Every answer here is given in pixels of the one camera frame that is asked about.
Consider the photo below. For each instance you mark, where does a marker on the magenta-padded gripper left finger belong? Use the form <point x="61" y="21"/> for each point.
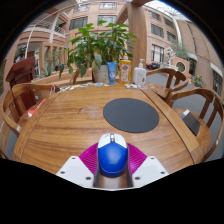
<point x="78" y="170"/>

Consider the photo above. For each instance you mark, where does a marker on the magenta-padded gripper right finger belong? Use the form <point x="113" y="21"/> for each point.
<point x="146" y="170"/>

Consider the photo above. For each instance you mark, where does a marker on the blue and white computer mouse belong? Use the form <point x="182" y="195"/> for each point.
<point x="112" y="156"/>

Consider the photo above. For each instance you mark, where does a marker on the round dark grey mouse pad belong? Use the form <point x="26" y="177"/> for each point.
<point x="131" y="115"/>

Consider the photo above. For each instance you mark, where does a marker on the black notebook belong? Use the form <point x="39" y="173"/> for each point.
<point x="191" y="122"/>

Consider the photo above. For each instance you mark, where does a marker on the wooden armchair with notebook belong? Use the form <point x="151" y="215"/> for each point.
<point x="203" y="133"/>

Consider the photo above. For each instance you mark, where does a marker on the empty wooden armchair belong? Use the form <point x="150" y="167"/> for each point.
<point x="160" y="89"/>

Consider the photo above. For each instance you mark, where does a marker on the small white packet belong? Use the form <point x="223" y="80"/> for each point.
<point x="131" y="86"/>

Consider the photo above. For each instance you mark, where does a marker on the white pump bottle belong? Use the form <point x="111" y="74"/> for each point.
<point x="139" y="76"/>

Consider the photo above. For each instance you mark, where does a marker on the wooden armchair behind plant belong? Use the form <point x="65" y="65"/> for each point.
<point x="76" y="75"/>

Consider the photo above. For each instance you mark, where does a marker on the yellow liquid bottle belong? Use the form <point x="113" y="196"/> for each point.
<point x="125" y="71"/>

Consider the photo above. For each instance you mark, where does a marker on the wooden armchair with red item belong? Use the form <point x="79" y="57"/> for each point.
<point x="15" y="90"/>

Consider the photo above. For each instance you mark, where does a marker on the blue squeeze tube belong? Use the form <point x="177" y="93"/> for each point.
<point x="111" y="73"/>

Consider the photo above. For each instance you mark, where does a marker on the yellow flowering plant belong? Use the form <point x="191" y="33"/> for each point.
<point x="198" y="80"/>

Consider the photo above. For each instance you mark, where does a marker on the dark red wooden lectern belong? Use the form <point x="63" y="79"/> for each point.
<point x="21" y="71"/>

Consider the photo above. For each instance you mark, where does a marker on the white statue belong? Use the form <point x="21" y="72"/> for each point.
<point x="170" y="56"/>

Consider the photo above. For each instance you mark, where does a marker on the green potted plant white pot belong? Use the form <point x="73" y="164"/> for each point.
<point x="90" y="46"/>

